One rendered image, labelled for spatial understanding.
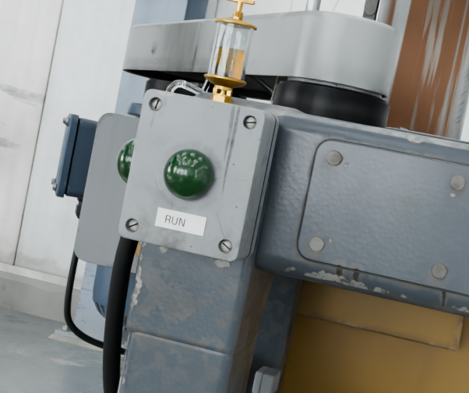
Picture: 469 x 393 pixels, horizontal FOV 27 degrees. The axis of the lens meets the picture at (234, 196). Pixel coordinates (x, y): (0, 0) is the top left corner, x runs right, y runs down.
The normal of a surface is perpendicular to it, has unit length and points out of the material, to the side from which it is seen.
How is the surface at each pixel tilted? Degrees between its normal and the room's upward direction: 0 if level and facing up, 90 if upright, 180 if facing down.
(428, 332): 90
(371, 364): 90
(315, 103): 90
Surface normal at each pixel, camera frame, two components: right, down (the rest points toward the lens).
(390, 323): -0.23, 0.00
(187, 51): -0.89, -0.15
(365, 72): 0.39, 0.13
